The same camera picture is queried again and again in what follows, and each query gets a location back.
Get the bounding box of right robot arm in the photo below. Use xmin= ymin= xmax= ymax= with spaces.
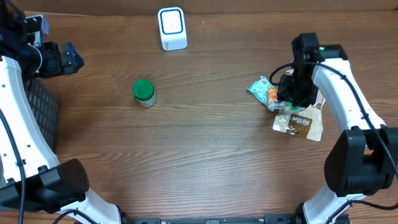
xmin=264 ymin=33 xmax=397 ymax=223

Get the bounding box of white barcode scanner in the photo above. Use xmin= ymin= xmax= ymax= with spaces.
xmin=157 ymin=7 xmax=188 ymax=51

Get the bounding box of teal packet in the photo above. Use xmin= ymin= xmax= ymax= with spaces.
xmin=248 ymin=76 xmax=275 ymax=108

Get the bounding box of green white small box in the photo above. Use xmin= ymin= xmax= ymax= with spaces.
xmin=283 ymin=101 xmax=306 ymax=114

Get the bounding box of orange snack packet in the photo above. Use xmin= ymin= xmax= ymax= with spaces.
xmin=267 ymin=87 xmax=285 ymax=111

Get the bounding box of beige plastic pouch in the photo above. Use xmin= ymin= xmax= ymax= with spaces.
xmin=272 ymin=91 xmax=325 ymax=141

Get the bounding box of grey plastic mesh basket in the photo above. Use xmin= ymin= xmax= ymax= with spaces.
xmin=24 ymin=78 xmax=60 ymax=152

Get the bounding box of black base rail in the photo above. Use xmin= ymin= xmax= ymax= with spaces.
xmin=130 ymin=214 xmax=305 ymax=224

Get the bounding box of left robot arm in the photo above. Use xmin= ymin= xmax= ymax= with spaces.
xmin=1 ymin=1 xmax=129 ymax=223

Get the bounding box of green lidded jar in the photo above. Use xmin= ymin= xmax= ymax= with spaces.
xmin=132 ymin=80 xmax=157 ymax=108

